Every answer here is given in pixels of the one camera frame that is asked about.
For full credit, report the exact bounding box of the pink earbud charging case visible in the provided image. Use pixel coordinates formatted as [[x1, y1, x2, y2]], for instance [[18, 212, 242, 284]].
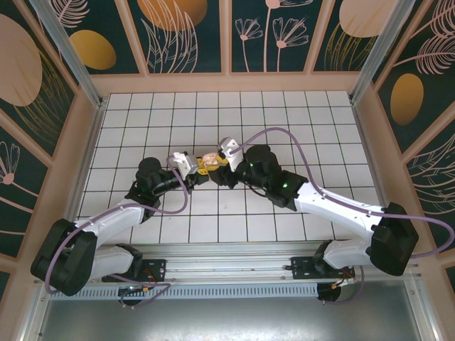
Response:
[[202, 151, 222, 168]]

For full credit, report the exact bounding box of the grey metal sheet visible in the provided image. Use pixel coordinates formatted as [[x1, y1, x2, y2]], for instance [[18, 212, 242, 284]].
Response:
[[21, 296, 440, 341]]

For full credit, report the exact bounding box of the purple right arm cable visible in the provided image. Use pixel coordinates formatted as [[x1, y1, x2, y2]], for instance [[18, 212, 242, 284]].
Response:
[[227, 126, 455, 259]]

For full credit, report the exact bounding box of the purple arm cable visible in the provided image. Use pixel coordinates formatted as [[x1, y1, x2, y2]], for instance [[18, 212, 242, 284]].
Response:
[[45, 156, 191, 296], [227, 126, 455, 259]]

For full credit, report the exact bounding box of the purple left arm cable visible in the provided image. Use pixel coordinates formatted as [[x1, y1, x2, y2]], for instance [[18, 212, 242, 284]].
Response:
[[45, 156, 191, 296]]

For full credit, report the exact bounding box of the aluminium side rail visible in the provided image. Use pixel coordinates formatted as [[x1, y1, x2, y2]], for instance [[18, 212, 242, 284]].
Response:
[[58, 101, 107, 249], [350, 101, 395, 217]]

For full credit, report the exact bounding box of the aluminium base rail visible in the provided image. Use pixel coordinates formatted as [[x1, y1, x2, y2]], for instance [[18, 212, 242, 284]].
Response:
[[33, 241, 426, 287]]

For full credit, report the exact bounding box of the slotted grey cable duct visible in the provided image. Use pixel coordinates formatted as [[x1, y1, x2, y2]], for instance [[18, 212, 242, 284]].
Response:
[[49, 283, 319, 300]]

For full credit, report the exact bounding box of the aluminium corner post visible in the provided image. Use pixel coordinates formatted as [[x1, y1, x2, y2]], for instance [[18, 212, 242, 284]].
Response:
[[348, 0, 426, 104], [28, 0, 107, 109]]

